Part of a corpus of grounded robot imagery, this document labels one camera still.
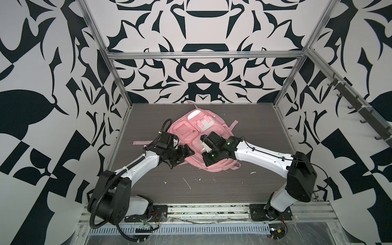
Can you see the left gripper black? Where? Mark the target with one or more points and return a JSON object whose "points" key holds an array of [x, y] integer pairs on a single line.
{"points": [[182, 155]]}

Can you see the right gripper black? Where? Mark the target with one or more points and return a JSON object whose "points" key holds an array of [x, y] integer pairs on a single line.
{"points": [[207, 162]]}

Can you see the pink student backpack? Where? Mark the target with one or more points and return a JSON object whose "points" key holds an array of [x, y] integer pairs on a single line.
{"points": [[201, 129]]}

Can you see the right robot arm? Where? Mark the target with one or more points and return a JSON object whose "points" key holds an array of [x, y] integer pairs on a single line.
{"points": [[296, 169]]}

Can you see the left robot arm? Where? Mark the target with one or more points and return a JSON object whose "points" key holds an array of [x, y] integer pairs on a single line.
{"points": [[111, 197]]}

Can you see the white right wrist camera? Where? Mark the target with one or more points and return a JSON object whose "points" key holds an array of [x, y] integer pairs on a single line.
{"points": [[206, 143]]}

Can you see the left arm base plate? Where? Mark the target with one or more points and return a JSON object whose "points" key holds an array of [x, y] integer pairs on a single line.
{"points": [[150, 213]]}

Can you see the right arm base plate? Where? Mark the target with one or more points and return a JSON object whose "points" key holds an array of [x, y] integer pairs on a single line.
{"points": [[263, 212]]}

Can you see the aluminium front rail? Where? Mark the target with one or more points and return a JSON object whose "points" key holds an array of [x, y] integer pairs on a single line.
{"points": [[221, 213]]}

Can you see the white perforated cable duct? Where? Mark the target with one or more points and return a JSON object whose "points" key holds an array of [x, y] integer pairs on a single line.
{"points": [[187, 229]]}

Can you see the wall hook rack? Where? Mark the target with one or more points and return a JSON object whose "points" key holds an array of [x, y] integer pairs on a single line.
{"points": [[357, 104]]}

